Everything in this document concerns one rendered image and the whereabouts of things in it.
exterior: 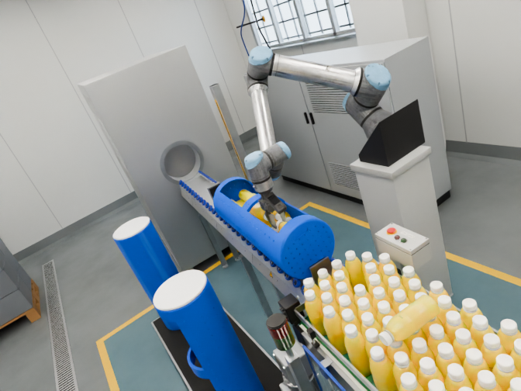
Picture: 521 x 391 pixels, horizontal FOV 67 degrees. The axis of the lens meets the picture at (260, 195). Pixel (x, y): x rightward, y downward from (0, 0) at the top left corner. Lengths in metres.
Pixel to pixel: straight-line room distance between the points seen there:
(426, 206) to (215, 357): 1.44
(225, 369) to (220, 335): 0.20
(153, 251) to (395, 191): 1.68
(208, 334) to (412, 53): 2.48
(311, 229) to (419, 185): 0.87
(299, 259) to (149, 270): 1.47
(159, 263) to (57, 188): 3.91
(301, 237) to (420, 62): 2.09
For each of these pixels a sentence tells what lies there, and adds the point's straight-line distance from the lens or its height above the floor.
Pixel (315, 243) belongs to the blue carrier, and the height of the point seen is 1.10.
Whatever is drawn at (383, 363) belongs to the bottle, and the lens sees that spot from 1.31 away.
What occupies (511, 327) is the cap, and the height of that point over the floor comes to 1.10.
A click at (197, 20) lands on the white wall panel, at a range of 7.13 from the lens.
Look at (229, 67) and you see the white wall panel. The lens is 7.28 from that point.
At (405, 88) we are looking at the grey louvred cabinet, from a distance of 3.32.
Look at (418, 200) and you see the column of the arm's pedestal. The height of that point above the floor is 0.83.
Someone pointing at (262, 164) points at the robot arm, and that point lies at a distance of 1.74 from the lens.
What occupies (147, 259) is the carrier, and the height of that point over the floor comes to 0.82.
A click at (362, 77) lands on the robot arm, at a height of 1.59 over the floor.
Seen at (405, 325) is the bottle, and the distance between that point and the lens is 1.27.
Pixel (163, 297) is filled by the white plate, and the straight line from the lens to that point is 2.02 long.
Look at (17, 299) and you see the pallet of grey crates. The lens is 4.93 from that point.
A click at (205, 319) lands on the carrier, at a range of 1.98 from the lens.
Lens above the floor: 2.08
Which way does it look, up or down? 24 degrees down
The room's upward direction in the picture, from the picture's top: 21 degrees counter-clockwise
